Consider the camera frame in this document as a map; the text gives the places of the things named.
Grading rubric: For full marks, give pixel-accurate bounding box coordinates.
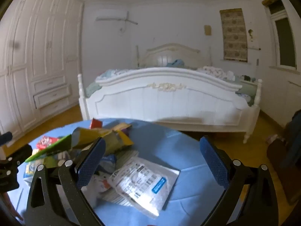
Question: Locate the patterned window blind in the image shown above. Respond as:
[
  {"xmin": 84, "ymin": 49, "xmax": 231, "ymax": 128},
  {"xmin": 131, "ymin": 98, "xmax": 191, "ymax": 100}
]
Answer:
[{"xmin": 220, "ymin": 8, "xmax": 248, "ymax": 60}]

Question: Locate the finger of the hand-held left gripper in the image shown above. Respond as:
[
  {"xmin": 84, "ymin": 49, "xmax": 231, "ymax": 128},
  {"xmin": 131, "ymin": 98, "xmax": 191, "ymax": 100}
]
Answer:
[
  {"xmin": 0, "ymin": 132, "xmax": 13, "ymax": 146},
  {"xmin": 6, "ymin": 144, "xmax": 33, "ymax": 167}
]

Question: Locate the dark blue cloth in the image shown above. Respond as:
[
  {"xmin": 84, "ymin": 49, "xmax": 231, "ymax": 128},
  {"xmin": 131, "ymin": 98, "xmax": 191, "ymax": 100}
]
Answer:
[{"xmin": 282, "ymin": 113, "xmax": 301, "ymax": 167}]

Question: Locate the blue star-print tablecloth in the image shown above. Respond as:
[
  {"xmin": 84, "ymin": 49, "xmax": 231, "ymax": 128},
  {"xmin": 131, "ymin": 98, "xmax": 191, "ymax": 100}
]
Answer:
[{"xmin": 7, "ymin": 119, "xmax": 250, "ymax": 226}]

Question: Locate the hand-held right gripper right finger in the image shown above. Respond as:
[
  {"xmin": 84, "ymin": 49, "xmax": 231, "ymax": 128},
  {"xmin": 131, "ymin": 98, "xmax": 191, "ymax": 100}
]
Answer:
[{"xmin": 199, "ymin": 136, "xmax": 279, "ymax": 226}]

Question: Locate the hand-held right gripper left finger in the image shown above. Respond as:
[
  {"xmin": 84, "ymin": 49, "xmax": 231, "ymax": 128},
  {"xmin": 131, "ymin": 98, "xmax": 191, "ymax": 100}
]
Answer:
[{"xmin": 25, "ymin": 137, "xmax": 106, "ymax": 226}]

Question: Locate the green blanket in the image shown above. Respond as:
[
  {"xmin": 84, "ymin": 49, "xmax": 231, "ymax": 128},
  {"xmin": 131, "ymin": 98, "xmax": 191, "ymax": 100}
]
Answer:
[{"xmin": 85, "ymin": 81, "xmax": 103, "ymax": 98}]

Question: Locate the white framed window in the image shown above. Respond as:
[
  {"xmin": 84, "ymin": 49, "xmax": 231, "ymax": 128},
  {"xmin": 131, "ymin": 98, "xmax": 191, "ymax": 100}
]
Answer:
[{"xmin": 262, "ymin": 0, "xmax": 298, "ymax": 71}]

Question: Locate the red and white box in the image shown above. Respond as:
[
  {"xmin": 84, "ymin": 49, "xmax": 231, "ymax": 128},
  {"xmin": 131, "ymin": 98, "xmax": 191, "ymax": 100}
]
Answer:
[{"xmin": 36, "ymin": 136, "xmax": 59, "ymax": 151}]

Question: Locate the red packet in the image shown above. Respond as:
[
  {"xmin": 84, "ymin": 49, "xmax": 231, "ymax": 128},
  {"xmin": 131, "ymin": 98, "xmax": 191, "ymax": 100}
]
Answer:
[{"xmin": 90, "ymin": 118, "xmax": 103, "ymax": 129}]

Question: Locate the white wooden bed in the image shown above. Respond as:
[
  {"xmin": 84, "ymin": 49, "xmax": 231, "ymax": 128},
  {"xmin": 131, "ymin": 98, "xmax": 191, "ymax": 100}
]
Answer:
[{"xmin": 78, "ymin": 43, "xmax": 262, "ymax": 144}]

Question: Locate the yellow snack bag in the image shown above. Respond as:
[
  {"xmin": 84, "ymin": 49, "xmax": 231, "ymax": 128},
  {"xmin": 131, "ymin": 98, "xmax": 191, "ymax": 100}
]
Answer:
[{"xmin": 72, "ymin": 122, "xmax": 134, "ymax": 156}]

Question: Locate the blue and white tissue packet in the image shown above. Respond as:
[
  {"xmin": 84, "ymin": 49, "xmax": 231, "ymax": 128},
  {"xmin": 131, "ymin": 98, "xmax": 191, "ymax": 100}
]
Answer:
[{"xmin": 99, "ymin": 154, "xmax": 117, "ymax": 175}]

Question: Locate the white printed plastic bag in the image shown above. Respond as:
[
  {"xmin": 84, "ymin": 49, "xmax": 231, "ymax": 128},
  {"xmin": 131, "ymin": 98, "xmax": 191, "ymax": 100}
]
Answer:
[{"xmin": 81, "ymin": 174, "xmax": 113, "ymax": 208}]

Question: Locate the floral quilt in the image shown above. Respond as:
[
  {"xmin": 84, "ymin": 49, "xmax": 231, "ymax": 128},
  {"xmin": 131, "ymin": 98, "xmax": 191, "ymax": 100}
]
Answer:
[{"xmin": 196, "ymin": 66, "xmax": 236, "ymax": 82}]

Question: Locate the yellow and blue packet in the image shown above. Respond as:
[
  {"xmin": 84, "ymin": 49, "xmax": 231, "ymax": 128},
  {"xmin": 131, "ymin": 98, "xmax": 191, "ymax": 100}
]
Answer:
[{"xmin": 24, "ymin": 162, "xmax": 38, "ymax": 179}]

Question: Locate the white wardrobe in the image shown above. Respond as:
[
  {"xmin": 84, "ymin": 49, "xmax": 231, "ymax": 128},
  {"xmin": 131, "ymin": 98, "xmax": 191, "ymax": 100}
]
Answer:
[{"xmin": 0, "ymin": 0, "xmax": 84, "ymax": 142}]

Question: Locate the white mailer bag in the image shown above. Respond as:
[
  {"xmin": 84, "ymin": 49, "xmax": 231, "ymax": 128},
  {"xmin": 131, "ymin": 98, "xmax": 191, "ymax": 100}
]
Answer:
[{"xmin": 107, "ymin": 157, "xmax": 181, "ymax": 218}]

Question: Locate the white air conditioner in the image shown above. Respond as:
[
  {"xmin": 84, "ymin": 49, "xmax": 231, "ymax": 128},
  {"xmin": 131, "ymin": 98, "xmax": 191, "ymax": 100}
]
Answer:
[{"xmin": 95, "ymin": 9, "xmax": 128, "ymax": 22}]

